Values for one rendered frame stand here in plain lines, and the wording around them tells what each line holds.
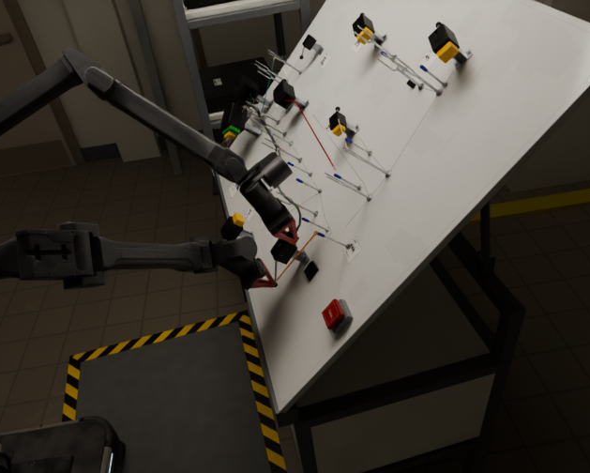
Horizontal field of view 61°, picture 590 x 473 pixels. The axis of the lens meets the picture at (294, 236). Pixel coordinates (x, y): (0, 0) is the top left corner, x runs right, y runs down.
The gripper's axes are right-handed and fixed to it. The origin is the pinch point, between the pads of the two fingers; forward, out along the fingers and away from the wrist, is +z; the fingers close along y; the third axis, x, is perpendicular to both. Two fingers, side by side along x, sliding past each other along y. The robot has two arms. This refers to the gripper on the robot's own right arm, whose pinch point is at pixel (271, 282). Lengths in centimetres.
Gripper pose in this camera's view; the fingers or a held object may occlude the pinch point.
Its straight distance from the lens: 135.8
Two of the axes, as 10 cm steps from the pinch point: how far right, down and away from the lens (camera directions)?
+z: 6.8, 4.6, 5.7
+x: -6.7, 7.2, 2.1
